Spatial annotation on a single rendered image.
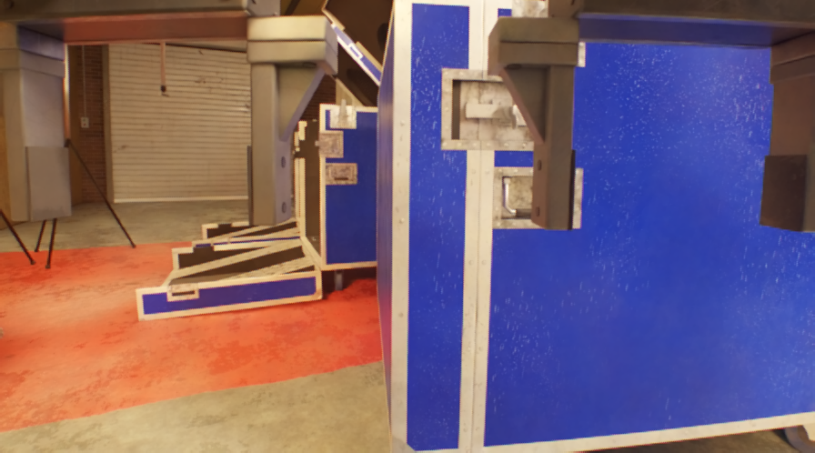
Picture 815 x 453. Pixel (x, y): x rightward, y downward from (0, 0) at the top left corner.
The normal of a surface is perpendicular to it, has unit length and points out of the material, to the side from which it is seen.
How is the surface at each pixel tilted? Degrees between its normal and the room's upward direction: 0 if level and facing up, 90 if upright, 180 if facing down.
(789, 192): 90
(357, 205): 90
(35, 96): 90
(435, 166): 90
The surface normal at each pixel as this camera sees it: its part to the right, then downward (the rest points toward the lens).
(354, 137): 0.36, 0.08
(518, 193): 0.10, 0.09
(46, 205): 1.00, 0.01
